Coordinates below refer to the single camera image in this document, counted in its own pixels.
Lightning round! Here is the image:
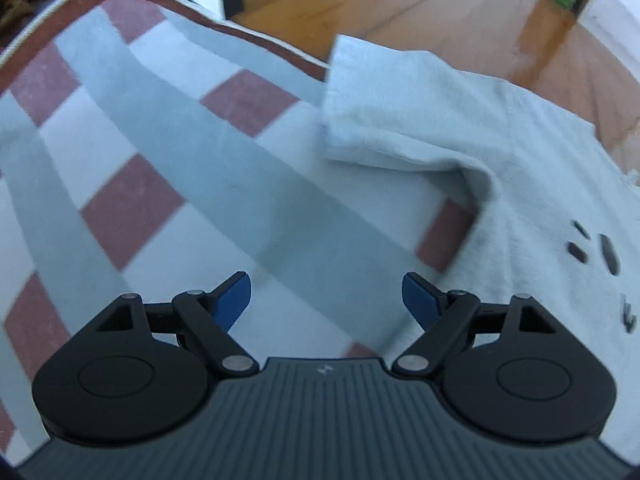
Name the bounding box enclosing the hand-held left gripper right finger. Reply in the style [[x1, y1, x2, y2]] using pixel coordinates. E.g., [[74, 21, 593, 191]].
[[391, 271, 557, 378]]

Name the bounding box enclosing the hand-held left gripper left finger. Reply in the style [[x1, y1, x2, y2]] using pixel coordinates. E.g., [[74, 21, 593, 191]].
[[95, 271, 260, 378]]

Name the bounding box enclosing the checkered red grey tablecloth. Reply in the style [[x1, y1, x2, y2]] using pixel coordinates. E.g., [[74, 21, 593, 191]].
[[0, 0, 476, 468]]

